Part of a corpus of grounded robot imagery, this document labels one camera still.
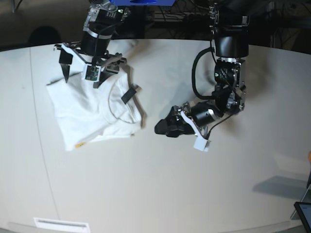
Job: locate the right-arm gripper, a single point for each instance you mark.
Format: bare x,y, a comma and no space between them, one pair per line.
94,48

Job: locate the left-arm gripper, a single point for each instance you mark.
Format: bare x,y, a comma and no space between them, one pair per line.
202,114

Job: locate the white printed T-shirt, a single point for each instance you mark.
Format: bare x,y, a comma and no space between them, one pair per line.
85,114

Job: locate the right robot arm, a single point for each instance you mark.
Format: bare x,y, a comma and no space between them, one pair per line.
104,16

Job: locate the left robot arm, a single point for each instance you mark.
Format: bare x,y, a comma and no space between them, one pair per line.
228,48

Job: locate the black tablet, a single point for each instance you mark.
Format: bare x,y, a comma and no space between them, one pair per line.
304,211

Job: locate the white paper label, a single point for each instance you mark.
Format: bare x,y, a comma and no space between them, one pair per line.
62,226

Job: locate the blue camera stand base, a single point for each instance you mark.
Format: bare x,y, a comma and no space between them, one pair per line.
143,2

